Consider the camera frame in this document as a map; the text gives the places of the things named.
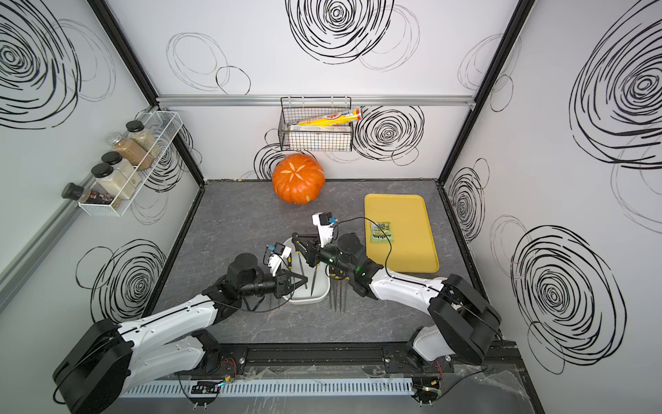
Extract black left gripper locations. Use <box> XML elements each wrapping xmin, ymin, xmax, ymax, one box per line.
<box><xmin>239</xmin><ymin>267</ymin><xmax>308</xmax><ymax>298</ymax></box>

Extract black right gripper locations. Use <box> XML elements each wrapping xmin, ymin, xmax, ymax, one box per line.
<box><xmin>293</xmin><ymin>235</ymin><xmax>357</xmax><ymax>279</ymax></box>

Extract file tool black-yellow handle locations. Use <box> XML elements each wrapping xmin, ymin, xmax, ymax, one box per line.
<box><xmin>310</xmin><ymin>265</ymin><xmax>319</xmax><ymax>297</ymax></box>
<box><xmin>329</xmin><ymin>274</ymin><xmax>337</xmax><ymax>312</ymax></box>
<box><xmin>335</xmin><ymin>278</ymin><xmax>347</xmax><ymax>313</ymax></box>

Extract white plastic storage box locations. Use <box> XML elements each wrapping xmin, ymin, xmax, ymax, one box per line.
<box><xmin>284</xmin><ymin>238</ymin><xmax>330</xmax><ymax>305</ymax></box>

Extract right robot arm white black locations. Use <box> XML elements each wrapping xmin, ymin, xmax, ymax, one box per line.
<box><xmin>291</xmin><ymin>233</ymin><xmax>502</xmax><ymax>365</ymax></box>

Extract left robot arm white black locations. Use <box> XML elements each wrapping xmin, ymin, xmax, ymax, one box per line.
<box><xmin>53</xmin><ymin>254</ymin><xmax>308</xmax><ymax>413</ymax></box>

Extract orange pumpkin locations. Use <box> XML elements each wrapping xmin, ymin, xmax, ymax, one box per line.
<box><xmin>272</xmin><ymin>154</ymin><xmax>326</xmax><ymax>205</ymax></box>

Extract green snack packet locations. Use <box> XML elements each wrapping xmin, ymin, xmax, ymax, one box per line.
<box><xmin>369</xmin><ymin>221</ymin><xmax>393</xmax><ymax>244</ymax></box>

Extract yellow tray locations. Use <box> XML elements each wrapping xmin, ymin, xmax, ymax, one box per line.
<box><xmin>364</xmin><ymin>194</ymin><xmax>440</xmax><ymax>274</ymax></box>

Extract yellow tube package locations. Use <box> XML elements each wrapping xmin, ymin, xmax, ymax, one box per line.
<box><xmin>296</xmin><ymin>109</ymin><xmax>362</xmax><ymax>127</ymax></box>

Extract spice jar white contents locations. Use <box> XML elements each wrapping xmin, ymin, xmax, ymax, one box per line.
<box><xmin>91</xmin><ymin>162</ymin><xmax>136</xmax><ymax>200</ymax></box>

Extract clear acrylic spice shelf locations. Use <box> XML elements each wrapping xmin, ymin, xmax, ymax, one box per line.
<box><xmin>64</xmin><ymin>110</ymin><xmax>188</xmax><ymax>225</ymax></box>

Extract spice jar brown contents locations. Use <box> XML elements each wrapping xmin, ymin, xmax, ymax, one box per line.
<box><xmin>105</xmin><ymin>133</ymin><xmax>153</xmax><ymax>171</ymax></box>

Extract spice jar black lid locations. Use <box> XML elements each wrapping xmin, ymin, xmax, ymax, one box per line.
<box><xmin>126</xmin><ymin>120</ymin><xmax>158</xmax><ymax>153</ymax></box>
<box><xmin>101</xmin><ymin>151</ymin><xmax>140</xmax><ymax>186</ymax></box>

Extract dark sauce bottle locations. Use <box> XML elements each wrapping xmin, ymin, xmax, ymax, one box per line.
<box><xmin>61</xmin><ymin>183</ymin><xmax>114</xmax><ymax>205</ymax></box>

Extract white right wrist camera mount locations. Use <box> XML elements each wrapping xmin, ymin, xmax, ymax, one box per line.
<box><xmin>312</xmin><ymin>212</ymin><xmax>338</xmax><ymax>248</ymax></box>

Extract black wire wall basket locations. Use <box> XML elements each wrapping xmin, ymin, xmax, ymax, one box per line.
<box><xmin>278</xmin><ymin>96</ymin><xmax>356</xmax><ymax>152</ymax></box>

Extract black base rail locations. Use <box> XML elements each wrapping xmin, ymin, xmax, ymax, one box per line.
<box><xmin>195</xmin><ymin>341</ymin><xmax>518</xmax><ymax>378</ymax></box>

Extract grey slotted cable duct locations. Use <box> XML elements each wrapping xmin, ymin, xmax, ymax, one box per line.
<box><xmin>122</xmin><ymin>378</ymin><xmax>414</xmax><ymax>398</ymax></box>

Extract aluminium wall rail back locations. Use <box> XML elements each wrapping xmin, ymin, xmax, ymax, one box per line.
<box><xmin>149</xmin><ymin>94</ymin><xmax>475</xmax><ymax>108</ymax></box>

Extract aluminium wall rail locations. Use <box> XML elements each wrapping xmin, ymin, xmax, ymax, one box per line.
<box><xmin>1</xmin><ymin>199</ymin><xmax>84</xmax><ymax>313</ymax></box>
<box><xmin>149</xmin><ymin>94</ymin><xmax>475</xmax><ymax>108</ymax></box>

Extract aluminium wall rail left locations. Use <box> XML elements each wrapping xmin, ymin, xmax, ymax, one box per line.
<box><xmin>1</xmin><ymin>199</ymin><xmax>84</xmax><ymax>313</ymax></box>

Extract black corner frame post left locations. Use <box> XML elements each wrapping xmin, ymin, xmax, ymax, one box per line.
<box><xmin>87</xmin><ymin>0</ymin><xmax>205</xmax><ymax>188</ymax></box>

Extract black corner frame post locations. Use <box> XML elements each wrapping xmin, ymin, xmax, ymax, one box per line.
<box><xmin>87</xmin><ymin>0</ymin><xmax>205</xmax><ymax>188</ymax></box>
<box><xmin>438</xmin><ymin>0</ymin><xmax>535</xmax><ymax>185</ymax></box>

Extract black corner frame post right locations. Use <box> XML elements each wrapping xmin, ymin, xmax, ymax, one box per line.
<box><xmin>438</xmin><ymin>0</ymin><xmax>535</xmax><ymax>185</ymax></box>

